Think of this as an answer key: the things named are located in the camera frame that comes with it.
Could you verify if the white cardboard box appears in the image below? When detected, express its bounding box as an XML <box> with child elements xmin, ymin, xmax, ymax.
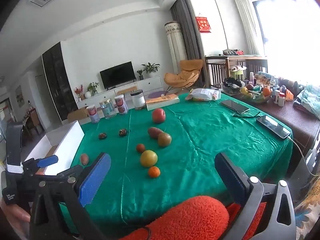
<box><xmin>26</xmin><ymin>121</ymin><xmax>84</xmax><ymax>175</ymax></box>

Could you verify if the small brown kiwi fruit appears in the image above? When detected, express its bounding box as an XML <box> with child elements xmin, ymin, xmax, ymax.
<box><xmin>80</xmin><ymin>153</ymin><xmax>89</xmax><ymax>166</ymax></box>

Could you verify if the small dark red fruit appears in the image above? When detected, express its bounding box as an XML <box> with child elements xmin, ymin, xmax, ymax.
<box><xmin>136</xmin><ymin>144</ymin><xmax>145</xmax><ymax>153</ymax></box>

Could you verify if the yellow grapefruit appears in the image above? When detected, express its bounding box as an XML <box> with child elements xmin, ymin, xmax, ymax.
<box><xmin>140</xmin><ymin>150</ymin><xmax>158</xmax><ymax>167</ymax></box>

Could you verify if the orange tangerine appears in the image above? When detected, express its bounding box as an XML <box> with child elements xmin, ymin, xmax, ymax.
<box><xmin>148</xmin><ymin>166</ymin><xmax>161</xmax><ymax>178</ymax></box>

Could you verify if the reddish brown mango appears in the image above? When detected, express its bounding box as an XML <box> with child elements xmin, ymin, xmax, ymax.
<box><xmin>148</xmin><ymin>127</ymin><xmax>163</xmax><ymax>139</ymax></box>

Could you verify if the green brown round fruit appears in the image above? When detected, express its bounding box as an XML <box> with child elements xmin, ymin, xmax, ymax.
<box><xmin>157</xmin><ymin>132</ymin><xmax>172</xmax><ymax>147</ymax></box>

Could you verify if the red apple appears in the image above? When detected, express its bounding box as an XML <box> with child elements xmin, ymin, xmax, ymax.
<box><xmin>152</xmin><ymin>108</ymin><xmax>166</xmax><ymax>124</ymax></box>

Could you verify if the person's left hand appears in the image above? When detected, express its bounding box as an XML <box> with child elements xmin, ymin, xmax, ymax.
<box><xmin>1</xmin><ymin>199</ymin><xmax>30</xmax><ymax>236</ymax></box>

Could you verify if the cardboard carton on floor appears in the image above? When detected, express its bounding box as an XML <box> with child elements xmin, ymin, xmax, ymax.
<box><xmin>67</xmin><ymin>107</ymin><xmax>88</xmax><ymax>123</ymax></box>

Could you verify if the red label can left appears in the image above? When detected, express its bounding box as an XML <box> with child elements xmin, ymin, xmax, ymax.
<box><xmin>86</xmin><ymin>105</ymin><xmax>100</xmax><ymax>124</ymax></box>

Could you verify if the red label can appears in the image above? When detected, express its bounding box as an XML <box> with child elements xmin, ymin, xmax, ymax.
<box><xmin>86</xmin><ymin>105</ymin><xmax>100</xmax><ymax>124</ymax></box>
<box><xmin>114</xmin><ymin>94</ymin><xmax>128</xmax><ymax>115</ymax></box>

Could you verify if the red flower vase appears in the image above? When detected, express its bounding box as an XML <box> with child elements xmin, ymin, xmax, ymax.
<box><xmin>74</xmin><ymin>85</ymin><xmax>84</xmax><ymax>101</ymax></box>

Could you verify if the glass jar blue label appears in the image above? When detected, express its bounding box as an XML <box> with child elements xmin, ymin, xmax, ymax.
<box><xmin>99</xmin><ymin>99</ymin><xmax>117</xmax><ymax>119</ymax></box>

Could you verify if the leafy plant white vase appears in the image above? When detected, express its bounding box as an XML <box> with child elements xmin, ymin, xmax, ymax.
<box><xmin>85</xmin><ymin>82</ymin><xmax>99</xmax><ymax>99</ymax></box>

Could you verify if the orange fluffy sleeve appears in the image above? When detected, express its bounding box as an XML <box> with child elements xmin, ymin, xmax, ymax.
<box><xmin>123</xmin><ymin>196</ymin><xmax>266</xmax><ymax>239</ymax></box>

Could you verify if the red label can right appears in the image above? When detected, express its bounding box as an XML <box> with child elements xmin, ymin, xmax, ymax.
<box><xmin>114</xmin><ymin>94</ymin><xmax>128</xmax><ymax>115</ymax></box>

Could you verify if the black glass cabinet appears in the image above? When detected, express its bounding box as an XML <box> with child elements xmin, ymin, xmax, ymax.
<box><xmin>42</xmin><ymin>42</ymin><xmax>78</xmax><ymax>121</ymax></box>

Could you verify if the white jar black lid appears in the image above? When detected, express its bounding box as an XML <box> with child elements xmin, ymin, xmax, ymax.
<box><xmin>130</xmin><ymin>89</ymin><xmax>146</xmax><ymax>109</ymax></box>

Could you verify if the green satin tablecloth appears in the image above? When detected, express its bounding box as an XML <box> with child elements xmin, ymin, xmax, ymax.
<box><xmin>73</xmin><ymin>95</ymin><xmax>293</xmax><ymax>238</ymax></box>

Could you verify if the black television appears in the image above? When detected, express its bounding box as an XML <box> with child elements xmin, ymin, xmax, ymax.
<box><xmin>100</xmin><ymin>61</ymin><xmax>136</xmax><ymax>89</ymax></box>

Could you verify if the black tablet far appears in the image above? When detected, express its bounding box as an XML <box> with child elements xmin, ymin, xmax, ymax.
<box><xmin>221</xmin><ymin>100</ymin><xmax>249</xmax><ymax>114</ymax></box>

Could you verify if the white tv cabinet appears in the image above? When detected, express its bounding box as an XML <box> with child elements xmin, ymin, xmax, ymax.
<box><xmin>76</xmin><ymin>76</ymin><xmax>163</xmax><ymax>109</ymax></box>

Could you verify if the small dark potted plant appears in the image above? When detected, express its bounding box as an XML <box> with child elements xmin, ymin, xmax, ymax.
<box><xmin>137</xmin><ymin>69</ymin><xmax>144</xmax><ymax>80</ymax></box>

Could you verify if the glass fruit bowl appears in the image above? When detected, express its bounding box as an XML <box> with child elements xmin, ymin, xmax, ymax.
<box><xmin>240</xmin><ymin>87</ymin><xmax>271</xmax><ymax>104</ymax></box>

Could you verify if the white book orange cover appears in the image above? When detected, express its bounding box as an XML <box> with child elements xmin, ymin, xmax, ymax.
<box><xmin>146</xmin><ymin>94</ymin><xmax>180</xmax><ymax>111</ymax></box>

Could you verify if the green potted plant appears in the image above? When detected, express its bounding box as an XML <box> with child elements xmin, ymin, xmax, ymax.
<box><xmin>142</xmin><ymin>62</ymin><xmax>161</xmax><ymax>77</ymax></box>

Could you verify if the white snack bag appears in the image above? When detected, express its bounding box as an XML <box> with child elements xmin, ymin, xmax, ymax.
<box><xmin>185</xmin><ymin>88</ymin><xmax>221</xmax><ymax>101</ymax></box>

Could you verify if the white standing air conditioner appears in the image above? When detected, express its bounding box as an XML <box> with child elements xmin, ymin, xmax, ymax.
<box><xmin>164</xmin><ymin>21</ymin><xmax>188</xmax><ymax>74</ymax></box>

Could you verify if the orange lounge chair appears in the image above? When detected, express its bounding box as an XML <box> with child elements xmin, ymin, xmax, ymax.
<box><xmin>164</xmin><ymin>59</ymin><xmax>204</xmax><ymax>94</ymax></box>

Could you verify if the grey curtain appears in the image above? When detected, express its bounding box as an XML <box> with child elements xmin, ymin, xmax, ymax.
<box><xmin>170</xmin><ymin>0</ymin><xmax>209</xmax><ymax>88</ymax></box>

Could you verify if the white sheer curtain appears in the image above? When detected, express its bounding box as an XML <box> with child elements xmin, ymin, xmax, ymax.
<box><xmin>235</xmin><ymin>0</ymin><xmax>265</xmax><ymax>56</ymax></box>

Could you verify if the white charging cable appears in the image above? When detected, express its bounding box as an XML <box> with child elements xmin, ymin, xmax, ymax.
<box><xmin>287</xmin><ymin>135</ymin><xmax>320</xmax><ymax>177</ymax></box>

